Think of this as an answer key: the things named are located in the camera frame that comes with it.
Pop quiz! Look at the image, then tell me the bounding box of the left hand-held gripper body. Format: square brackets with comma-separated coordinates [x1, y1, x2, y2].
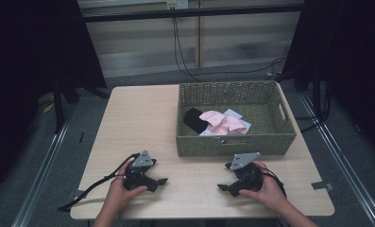
[122, 149, 158, 191]

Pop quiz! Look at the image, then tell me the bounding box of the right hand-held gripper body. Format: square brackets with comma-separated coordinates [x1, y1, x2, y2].
[230, 151, 264, 192]

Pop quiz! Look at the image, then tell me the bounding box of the person's left hand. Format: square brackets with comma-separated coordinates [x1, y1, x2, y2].
[104, 160, 149, 213]

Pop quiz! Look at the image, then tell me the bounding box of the person's right hand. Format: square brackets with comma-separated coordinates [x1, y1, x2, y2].
[238, 160, 289, 215]

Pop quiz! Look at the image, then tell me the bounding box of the pink cloth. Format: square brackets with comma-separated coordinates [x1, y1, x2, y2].
[198, 110, 247, 136]
[198, 108, 252, 137]

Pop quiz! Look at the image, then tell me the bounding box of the black cloth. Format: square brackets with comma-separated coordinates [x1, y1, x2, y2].
[183, 107, 210, 135]

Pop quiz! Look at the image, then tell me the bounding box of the grey tape strip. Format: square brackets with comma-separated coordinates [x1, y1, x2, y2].
[66, 189, 88, 200]
[311, 181, 334, 191]

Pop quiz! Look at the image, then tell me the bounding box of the green woven basket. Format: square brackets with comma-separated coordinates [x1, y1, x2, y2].
[175, 80, 298, 158]

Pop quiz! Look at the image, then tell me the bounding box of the black metal stand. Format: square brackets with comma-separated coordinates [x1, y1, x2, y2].
[52, 79, 81, 134]
[311, 65, 332, 122]

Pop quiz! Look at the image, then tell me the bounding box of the dark curtain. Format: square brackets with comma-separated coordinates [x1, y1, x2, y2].
[0, 0, 108, 201]
[281, 0, 375, 159]

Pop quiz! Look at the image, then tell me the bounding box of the black horizontal bar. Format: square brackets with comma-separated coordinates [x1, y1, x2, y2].
[80, 3, 304, 24]

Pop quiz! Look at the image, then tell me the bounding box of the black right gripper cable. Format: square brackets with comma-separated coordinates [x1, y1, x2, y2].
[259, 166, 287, 200]

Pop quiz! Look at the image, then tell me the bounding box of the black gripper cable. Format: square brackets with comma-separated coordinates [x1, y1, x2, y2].
[57, 152, 142, 213]
[259, 166, 287, 200]

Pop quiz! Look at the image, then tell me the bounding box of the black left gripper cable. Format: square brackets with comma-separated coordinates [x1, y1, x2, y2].
[57, 152, 142, 213]

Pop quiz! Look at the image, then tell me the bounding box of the black floor cable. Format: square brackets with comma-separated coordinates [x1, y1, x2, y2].
[295, 89, 332, 133]

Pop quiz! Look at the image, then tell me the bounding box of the black wall cable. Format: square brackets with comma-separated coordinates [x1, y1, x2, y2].
[172, 17, 202, 82]
[174, 17, 287, 79]

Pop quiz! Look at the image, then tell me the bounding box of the metal floor rail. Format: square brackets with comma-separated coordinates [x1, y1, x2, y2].
[298, 93, 375, 227]
[10, 114, 75, 227]

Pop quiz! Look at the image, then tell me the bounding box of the white wall socket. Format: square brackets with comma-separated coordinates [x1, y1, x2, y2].
[165, 0, 190, 10]

